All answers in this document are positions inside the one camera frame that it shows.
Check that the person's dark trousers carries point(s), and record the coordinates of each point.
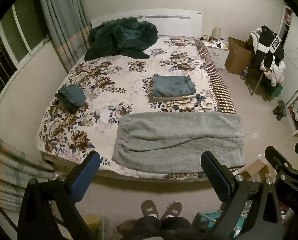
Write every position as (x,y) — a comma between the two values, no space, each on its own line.
(161,228)

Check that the person's grey slipper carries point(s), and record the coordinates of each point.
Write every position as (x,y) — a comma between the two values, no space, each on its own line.
(172,210)
(150,208)

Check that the large cardboard box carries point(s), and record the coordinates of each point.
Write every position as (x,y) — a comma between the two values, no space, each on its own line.
(238,55)

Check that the folded beige pants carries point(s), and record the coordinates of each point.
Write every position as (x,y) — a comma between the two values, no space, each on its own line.
(169,99)

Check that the dark slipper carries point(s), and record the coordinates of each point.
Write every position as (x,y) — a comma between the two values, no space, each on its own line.
(279,115)
(281,105)

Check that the white bed headboard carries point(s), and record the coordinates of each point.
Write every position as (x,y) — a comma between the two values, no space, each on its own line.
(174,22)

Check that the small cardboard box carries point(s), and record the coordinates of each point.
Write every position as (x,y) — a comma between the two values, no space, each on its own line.
(256,168)

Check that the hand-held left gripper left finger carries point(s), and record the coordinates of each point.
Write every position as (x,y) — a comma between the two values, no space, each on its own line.
(85,173)

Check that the black and white jacket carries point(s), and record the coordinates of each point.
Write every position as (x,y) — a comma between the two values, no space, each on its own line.
(268,45)

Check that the brown checked bed sheet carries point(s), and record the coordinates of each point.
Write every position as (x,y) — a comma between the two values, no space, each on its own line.
(217,85)

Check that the dark green duvet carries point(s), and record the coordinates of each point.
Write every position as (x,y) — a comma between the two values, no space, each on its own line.
(121,38)

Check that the plastic water bottle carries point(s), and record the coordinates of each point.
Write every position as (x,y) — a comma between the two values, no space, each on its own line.
(244,73)

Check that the white fleece garment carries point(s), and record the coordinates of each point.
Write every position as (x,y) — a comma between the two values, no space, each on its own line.
(254,38)

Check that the person's right grey slipper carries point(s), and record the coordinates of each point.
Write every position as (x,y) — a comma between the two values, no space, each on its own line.
(172,210)

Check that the green bag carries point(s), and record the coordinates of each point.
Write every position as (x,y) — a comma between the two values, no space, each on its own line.
(275,90)

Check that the bed with floral sheet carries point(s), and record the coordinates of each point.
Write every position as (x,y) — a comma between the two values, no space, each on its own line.
(114,80)

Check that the folded blue jeans pants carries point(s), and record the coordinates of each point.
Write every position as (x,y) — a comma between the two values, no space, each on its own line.
(172,85)

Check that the pink folded clothes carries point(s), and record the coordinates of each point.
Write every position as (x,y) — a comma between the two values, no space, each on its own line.
(287,18)

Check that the white table lamp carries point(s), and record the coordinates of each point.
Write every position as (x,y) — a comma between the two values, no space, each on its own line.
(216,32)

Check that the white puffy jacket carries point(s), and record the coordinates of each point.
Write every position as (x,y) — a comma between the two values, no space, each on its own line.
(276,73)

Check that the white nightstand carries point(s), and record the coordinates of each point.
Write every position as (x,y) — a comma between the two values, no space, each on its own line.
(217,55)

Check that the folding chair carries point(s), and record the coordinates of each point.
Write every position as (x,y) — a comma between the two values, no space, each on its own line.
(257,82)

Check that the grey-green striped curtain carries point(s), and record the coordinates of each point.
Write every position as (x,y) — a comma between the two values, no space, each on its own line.
(11,165)
(64,20)

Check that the grey fluffy blanket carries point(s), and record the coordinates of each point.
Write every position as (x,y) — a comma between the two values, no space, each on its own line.
(176,140)

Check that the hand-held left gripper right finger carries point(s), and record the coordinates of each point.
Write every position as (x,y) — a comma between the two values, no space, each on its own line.
(216,177)

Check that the crumpled blue pants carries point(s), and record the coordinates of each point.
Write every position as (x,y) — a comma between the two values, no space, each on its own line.
(71,98)

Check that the teal plastic rack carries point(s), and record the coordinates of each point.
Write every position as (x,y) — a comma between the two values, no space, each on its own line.
(211,220)

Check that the window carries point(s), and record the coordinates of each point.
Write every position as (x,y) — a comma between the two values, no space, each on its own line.
(14,35)

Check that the person's left grey slipper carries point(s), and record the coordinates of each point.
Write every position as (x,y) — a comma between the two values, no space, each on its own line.
(150,208)

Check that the white wardrobe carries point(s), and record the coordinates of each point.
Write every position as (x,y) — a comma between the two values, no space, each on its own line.
(296,55)

